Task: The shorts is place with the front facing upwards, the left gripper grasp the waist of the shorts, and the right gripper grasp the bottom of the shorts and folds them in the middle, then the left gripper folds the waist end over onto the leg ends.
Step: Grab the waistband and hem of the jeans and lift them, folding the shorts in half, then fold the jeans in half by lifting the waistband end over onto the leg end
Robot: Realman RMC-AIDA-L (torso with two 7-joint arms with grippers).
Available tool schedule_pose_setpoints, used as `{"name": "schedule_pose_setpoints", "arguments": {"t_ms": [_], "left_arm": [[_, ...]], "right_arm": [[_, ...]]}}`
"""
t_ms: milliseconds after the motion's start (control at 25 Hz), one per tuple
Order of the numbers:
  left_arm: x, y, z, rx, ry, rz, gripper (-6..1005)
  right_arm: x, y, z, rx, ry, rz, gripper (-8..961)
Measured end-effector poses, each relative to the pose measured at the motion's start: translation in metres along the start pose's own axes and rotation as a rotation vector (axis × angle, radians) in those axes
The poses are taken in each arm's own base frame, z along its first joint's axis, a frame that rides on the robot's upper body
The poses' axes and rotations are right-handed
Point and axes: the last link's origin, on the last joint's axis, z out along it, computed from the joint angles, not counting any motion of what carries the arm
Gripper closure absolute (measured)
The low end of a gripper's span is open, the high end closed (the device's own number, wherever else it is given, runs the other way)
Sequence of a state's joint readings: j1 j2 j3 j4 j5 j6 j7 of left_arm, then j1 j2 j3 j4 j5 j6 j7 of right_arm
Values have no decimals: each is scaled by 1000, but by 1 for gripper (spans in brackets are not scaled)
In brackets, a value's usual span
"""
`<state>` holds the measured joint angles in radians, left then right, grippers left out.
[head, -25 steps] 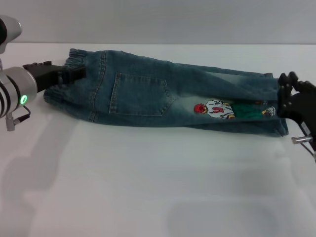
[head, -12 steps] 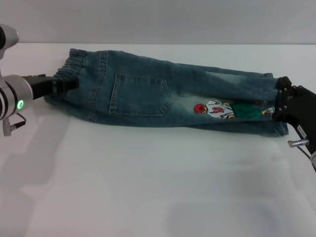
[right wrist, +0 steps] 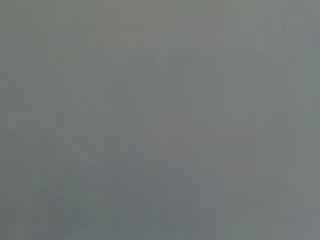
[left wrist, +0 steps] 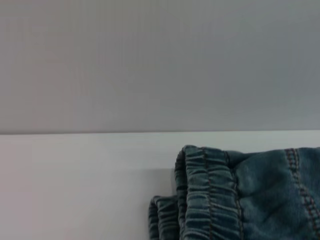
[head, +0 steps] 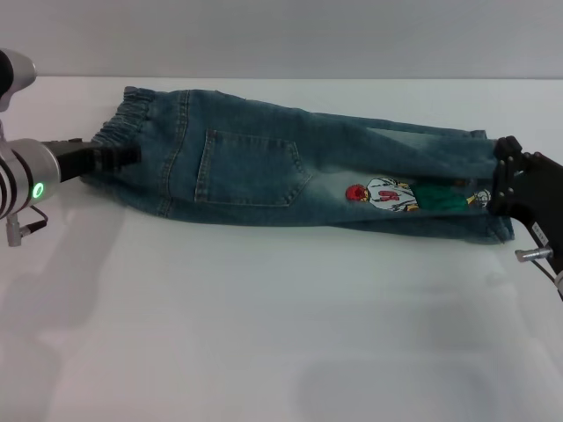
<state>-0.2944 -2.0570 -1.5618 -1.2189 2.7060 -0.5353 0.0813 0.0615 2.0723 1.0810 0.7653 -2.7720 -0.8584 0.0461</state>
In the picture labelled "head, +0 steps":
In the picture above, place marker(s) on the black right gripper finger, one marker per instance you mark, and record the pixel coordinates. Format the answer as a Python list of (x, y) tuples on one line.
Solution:
[(507, 150)]

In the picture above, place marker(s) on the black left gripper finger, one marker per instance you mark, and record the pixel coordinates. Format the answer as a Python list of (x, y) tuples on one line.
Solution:
[(119, 157)]

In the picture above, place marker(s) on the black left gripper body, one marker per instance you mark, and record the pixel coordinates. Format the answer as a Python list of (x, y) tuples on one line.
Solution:
[(75, 160)]

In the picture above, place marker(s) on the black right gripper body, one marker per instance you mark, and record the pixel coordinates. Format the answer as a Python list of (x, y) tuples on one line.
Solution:
[(532, 193)]

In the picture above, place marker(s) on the blue denim shorts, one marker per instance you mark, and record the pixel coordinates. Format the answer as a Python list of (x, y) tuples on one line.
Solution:
[(264, 167)]

